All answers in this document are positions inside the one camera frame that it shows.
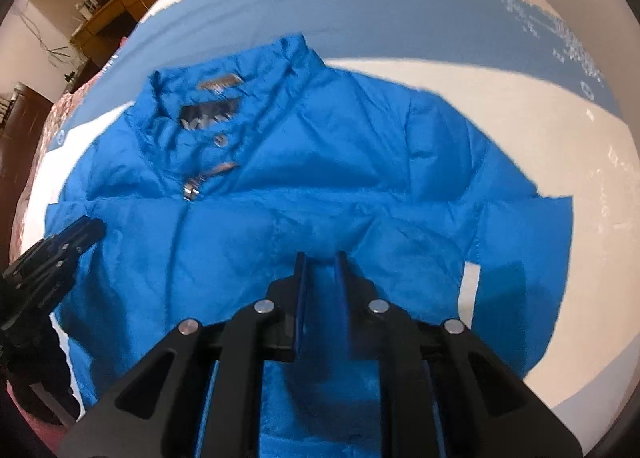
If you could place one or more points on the pink patterned quilt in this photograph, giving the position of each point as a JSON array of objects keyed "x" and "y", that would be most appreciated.
[{"x": 55, "y": 108}]

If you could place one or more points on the white slatted rack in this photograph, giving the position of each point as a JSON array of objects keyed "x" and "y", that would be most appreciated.
[{"x": 5, "y": 108}]

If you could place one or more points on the blue puffer jacket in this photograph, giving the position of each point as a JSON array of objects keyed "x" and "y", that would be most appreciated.
[{"x": 300, "y": 178}]

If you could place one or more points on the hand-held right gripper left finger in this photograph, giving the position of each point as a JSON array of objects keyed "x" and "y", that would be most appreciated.
[{"x": 299, "y": 298}]

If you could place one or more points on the dark wooden cabinet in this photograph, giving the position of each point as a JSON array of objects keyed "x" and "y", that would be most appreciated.
[{"x": 25, "y": 148}]

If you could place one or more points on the wooden desk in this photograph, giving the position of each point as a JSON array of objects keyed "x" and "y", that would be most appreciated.
[{"x": 105, "y": 18}]

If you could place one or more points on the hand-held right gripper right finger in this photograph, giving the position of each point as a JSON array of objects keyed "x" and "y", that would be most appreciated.
[{"x": 342, "y": 298}]

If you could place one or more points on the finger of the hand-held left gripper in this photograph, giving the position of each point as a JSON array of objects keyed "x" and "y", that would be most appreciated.
[{"x": 80, "y": 234}]

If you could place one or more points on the blue and white bed sheet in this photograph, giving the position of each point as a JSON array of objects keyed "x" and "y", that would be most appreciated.
[{"x": 450, "y": 28}]

